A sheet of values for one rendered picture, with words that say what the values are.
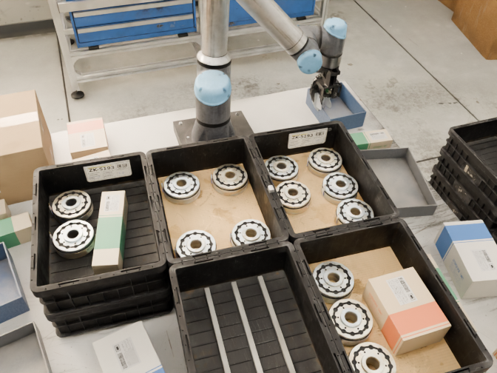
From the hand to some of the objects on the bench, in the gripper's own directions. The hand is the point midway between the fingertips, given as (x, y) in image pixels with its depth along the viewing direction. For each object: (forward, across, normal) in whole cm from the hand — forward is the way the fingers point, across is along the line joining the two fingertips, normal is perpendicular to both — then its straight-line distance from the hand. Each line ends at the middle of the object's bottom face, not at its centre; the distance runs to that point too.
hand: (318, 106), depth 182 cm
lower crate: (+5, -85, -42) cm, 95 cm away
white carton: (+5, -84, -78) cm, 115 cm away
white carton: (+5, +12, -76) cm, 77 cm away
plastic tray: (+5, +8, -41) cm, 42 cm away
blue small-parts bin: (+5, -116, -42) cm, 124 cm away
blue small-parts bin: (+5, +7, 0) cm, 9 cm away
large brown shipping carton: (+5, -116, +5) cm, 116 cm away
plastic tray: (+5, -117, -69) cm, 136 cm away
